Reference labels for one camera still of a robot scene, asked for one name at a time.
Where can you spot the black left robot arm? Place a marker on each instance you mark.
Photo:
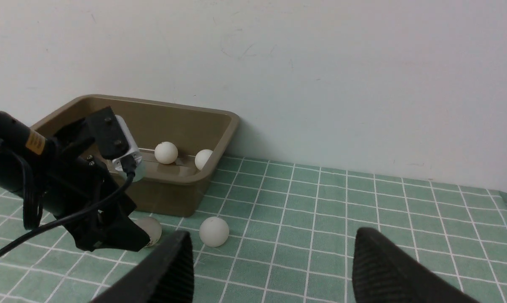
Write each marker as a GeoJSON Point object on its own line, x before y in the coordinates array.
{"type": "Point", "coordinates": [24, 158]}

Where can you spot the olive brown plastic bin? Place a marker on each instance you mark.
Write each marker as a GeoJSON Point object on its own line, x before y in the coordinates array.
{"type": "Point", "coordinates": [180, 147]}

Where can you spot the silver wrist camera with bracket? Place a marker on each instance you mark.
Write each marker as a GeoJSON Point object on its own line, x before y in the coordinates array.
{"type": "Point", "coordinates": [116, 143]}

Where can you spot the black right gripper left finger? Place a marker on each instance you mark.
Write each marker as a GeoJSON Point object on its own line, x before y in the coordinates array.
{"type": "Point", "coordinates": [166, 275]}

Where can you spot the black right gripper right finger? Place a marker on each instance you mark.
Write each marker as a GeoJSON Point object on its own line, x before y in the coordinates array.
{"type": "Point", "coordinates": [384, 273]}

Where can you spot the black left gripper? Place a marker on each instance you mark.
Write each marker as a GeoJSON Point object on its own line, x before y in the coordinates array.
{"type": "Point", "coordinates": [85, 198]}

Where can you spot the white ping-pong ball with logo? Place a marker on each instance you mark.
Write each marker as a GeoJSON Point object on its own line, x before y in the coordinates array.
{"type": "Point", "coordinates": [202, 158]}

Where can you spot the white ping-pong ball marked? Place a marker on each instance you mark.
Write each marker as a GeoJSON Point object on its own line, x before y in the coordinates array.
{"type": "Point", "coordinates": [214, 231]}

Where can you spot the green checked tablecloth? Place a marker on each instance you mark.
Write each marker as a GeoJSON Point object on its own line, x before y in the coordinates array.
{"type": "Point", "coordinates": [293, 227]}

